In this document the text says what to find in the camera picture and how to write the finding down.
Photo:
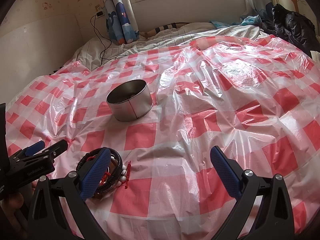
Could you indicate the white wall socket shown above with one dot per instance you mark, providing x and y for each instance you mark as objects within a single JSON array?
[{"x": 99, "y": 6}]

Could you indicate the white striped quilt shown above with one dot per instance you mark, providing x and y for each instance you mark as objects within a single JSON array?
[{"x": 175, "y": 38}]

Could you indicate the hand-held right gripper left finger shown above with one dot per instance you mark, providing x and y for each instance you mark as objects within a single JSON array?
[{"x": 96, "y": 172}]

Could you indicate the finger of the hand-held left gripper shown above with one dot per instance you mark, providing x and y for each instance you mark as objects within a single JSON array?
[
  {"x": 58, "y": 146},
  {"x": 35, "y": 148}
]

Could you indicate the black charger plug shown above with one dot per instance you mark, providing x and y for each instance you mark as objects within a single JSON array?
[{"x": 99, "y": 13}]

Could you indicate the black puffer jacket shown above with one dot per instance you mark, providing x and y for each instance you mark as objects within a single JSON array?
[{"x": 290, "y": 27}]

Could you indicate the person's left hand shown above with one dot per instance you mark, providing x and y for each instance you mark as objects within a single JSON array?
[{"x": 12, "y": 202}]

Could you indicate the striped pillow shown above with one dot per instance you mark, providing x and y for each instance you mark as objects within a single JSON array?
[{"x": 165, "y": 27}]

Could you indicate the blue cartoon print curtain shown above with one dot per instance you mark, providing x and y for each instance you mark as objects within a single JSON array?
[
  {"x": 122, "y": 17},
  {"x": 257, "y": 2}
]

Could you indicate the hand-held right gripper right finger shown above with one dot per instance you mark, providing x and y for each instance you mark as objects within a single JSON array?
[{"x": 225, "y": 172}]

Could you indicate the round metal tin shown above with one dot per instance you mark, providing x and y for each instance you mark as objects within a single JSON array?
[{"x": 132, "y": 107}]

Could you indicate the red white checked plastic sheet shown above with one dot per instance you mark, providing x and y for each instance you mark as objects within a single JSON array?
[{"x": 175, "y": 135}]

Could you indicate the white paper sheet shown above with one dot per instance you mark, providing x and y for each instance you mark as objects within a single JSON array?
[{"x": 316, "y": 56}]

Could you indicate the blue plastic bag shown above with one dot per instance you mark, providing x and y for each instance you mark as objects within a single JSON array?
[{"x": 250, "y": 20}]

